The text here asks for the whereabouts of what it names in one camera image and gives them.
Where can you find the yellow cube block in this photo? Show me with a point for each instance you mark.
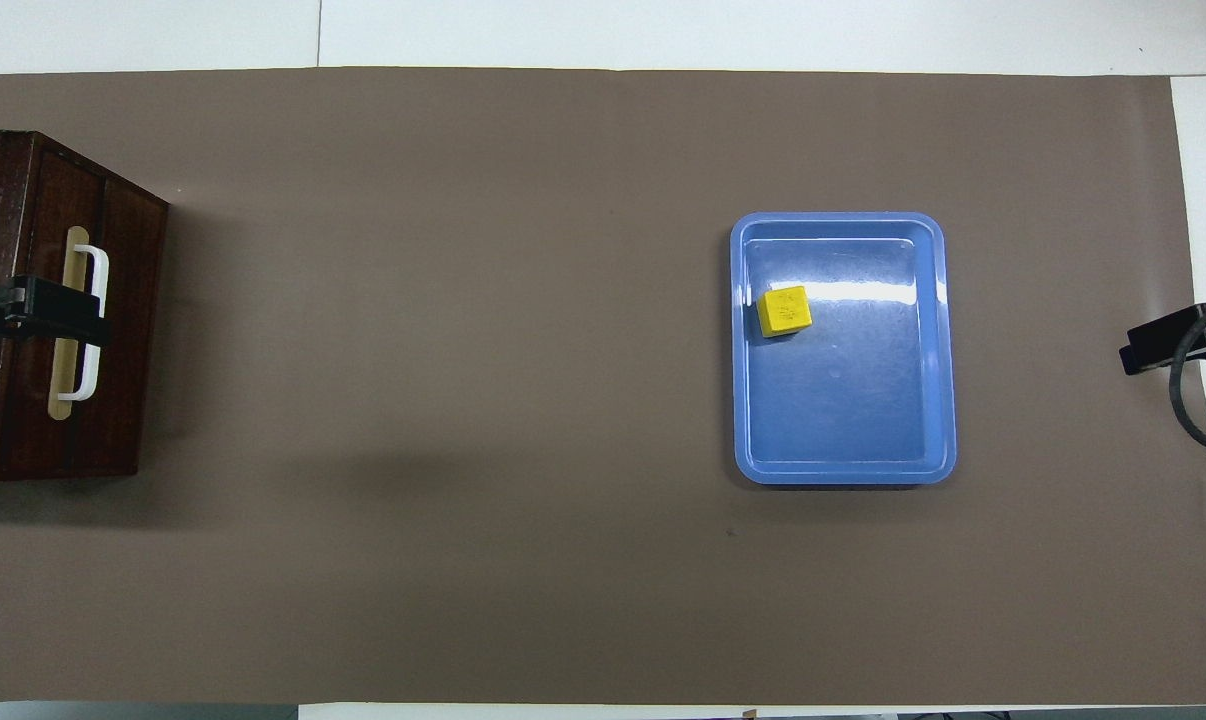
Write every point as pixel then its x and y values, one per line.
pixel 785 310

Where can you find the blue plastic tray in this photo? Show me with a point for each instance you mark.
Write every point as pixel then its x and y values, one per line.
pixel 843 400

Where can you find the brown paper table mat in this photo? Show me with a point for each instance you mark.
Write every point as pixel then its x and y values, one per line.
pixel 463 300

